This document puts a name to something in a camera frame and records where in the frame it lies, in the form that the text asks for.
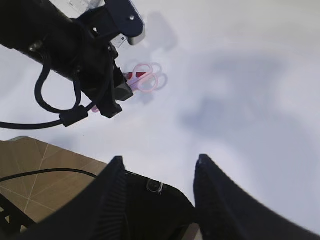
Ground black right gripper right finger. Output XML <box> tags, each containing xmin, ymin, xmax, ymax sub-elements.
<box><xmin>193</xmin><ymin>154</ymin><xmax>320</xmax><ymax>240</ymax></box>

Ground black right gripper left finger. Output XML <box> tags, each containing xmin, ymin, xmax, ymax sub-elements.
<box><xmin>16</xmin><ymin>156</ymin><xmax>127</xmax><ymax>240</ymax></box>

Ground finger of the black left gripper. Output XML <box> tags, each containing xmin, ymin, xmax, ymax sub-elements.
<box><xmin>113</xmin><ymin>67</ymin><xmax>133</xmax><ymax>102</ymax></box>
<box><xmin>96</xmin><ymin>87</ymin><xmax>122</xmax><ymax>119</ymax></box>

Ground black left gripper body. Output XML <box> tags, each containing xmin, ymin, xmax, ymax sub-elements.
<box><xmin>49</xmin><ymin>0</ymin><xmax>146</xmax><ymax>101</ymax></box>

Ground pink purple safety scissors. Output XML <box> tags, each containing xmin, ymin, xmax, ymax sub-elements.
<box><xmin>91</xmin><ymin>62</ymin><xmax>168</xmax><ymax>113</ymax></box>

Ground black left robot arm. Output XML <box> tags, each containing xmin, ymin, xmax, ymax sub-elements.
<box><xmin>0</xmin><ymin>0</ymin><xmax>145</xmax><ymax>118</ymax></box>

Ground red glitter marker pen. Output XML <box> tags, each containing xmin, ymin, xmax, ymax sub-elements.
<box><xmin>122</xmin><ymin>71</ymin><xmax>147</xmax><ymax>80</ymax></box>

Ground clear plastic ruler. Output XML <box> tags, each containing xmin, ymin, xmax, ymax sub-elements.
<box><xmin>67</xmin><ymin>0</ymin><xmax>105</xmax><ymax>14</ymax></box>

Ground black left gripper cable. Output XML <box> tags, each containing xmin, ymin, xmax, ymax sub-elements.
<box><xmin>0</xmin><ymin>57</ymin><xmax>113</xmax><ymax>130</ymax></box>

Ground black floor cable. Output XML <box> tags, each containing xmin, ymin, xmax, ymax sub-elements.
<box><xmin>0</xmin><ymin>168</ymin><xmax>100</xmax><ymax>183</ymax></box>

